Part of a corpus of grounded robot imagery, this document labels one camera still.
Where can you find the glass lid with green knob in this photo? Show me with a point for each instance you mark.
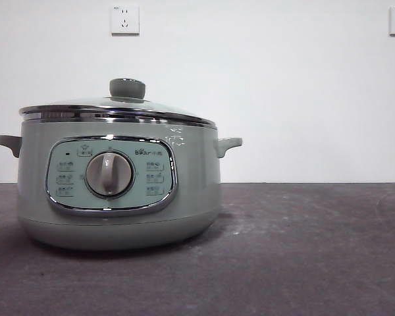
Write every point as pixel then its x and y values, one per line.
pixel 127 88

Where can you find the pale green electric pot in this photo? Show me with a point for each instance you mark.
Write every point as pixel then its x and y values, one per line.
pixel 197 184

